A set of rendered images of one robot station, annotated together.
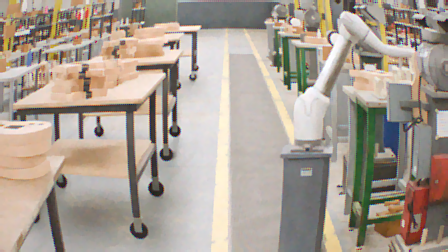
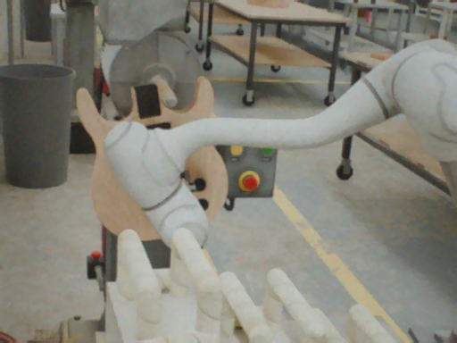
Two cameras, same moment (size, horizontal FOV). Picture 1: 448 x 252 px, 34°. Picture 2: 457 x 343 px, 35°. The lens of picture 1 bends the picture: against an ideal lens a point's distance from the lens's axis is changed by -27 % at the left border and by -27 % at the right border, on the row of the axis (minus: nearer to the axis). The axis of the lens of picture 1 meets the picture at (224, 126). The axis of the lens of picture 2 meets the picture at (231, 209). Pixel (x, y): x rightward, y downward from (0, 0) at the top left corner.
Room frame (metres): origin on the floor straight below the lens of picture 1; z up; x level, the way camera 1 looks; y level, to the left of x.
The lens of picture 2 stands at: (6.07, -1.47, 1.64)
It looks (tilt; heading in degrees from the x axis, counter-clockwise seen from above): 21 degrees down; 164
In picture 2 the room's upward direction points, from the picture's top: 5 degrees clockwise
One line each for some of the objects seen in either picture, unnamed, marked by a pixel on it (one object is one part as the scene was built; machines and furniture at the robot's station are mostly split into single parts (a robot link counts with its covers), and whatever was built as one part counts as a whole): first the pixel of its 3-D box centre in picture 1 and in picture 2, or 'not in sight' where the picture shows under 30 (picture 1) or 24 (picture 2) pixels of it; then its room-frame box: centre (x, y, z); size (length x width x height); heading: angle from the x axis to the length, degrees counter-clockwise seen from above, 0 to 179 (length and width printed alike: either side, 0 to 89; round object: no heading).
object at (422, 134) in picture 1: (423, 124); not in sight; (3.94, -1.02, 0.93); 0.15 x 0.10 x 0.55; 0
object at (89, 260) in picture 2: not in sight; (97, 279); (3.77, -1.29, 0.46); 0.25 x 0.07 x 0.08; 0
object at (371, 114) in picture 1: (368, 182); not in sight; (4.94, -0.84, 0.45); 0.05 x 0.05 x 0.90; 0
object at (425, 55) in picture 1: (437, 65); (150, 68); (4.01, -1.16, 1.25); 0.41 x 0.27 x 0.26; 0
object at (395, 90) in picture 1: (405, 109); (230, 163); (4.09, -0.93, 0.99); 0.24 x 0.21 x 0.26; 0
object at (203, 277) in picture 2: not in sight; (195, 261); (5.17, -1.26, 1.20); 0.20 x 0.03 x 0.03; 2
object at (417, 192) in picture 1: (415, 206); not in sight; (3.94, -1.01, 0.49); 0.25 x 0.12 x 0.37; 0
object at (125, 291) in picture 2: not in sight; (128, 268); (5.09, -1.35, 1.15); 0.03 x 0.03 x 0.09
